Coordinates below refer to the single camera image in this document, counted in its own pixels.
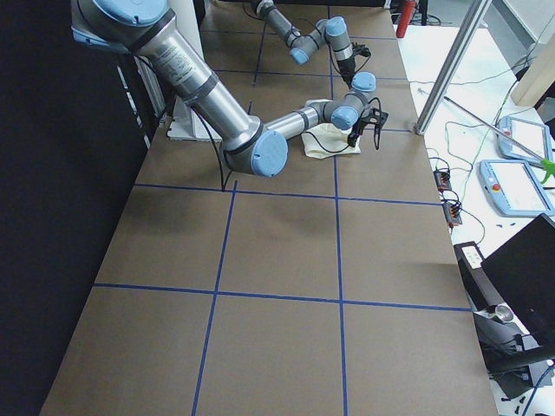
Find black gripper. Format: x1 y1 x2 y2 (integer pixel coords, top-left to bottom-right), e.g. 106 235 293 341
348 108 374 146
336 59 356 85

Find cream long-sleeve cat shirt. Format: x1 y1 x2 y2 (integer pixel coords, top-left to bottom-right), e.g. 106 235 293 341
301 118 361 159

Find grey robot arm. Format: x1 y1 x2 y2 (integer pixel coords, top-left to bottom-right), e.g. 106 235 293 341
71 0 388 177
251 1 356 87

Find red fire extinguisher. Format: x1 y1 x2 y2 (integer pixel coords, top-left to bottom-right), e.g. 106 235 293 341
395 0 417 39

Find orange connector block far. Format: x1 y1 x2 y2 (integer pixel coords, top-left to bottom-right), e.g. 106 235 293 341
433 168 453 192

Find orange connector block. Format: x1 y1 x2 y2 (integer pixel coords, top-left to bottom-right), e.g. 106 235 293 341
442 199 462 229
433 168 453 192

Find orange connector block near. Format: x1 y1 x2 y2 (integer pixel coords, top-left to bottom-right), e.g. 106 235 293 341
442 199 462 229

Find metal reacher grabber stick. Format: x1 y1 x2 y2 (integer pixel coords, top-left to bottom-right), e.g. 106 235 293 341
443 95 554 184

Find near blue teach pendant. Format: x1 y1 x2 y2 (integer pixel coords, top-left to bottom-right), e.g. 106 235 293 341
478 159 554 218

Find blue teach pendant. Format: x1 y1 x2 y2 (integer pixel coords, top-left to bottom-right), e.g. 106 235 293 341
498 116 554 166
478 159 554 218

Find far blue teach pendant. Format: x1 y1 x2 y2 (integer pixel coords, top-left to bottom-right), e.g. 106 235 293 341
498 116 554 166

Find black box white label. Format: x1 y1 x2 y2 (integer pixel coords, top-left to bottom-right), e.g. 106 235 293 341
454 242 515 324

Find black monitor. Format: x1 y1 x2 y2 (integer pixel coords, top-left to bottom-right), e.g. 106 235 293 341
481 213 554 345

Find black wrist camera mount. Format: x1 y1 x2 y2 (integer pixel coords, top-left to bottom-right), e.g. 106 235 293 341
351 42 372 58
365 107 389 130

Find grey aluminium frame post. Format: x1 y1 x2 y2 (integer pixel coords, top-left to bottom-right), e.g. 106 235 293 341
415 0 492 135

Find white pedestal mounting base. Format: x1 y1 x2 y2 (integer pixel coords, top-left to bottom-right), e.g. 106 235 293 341
166 97 221 142

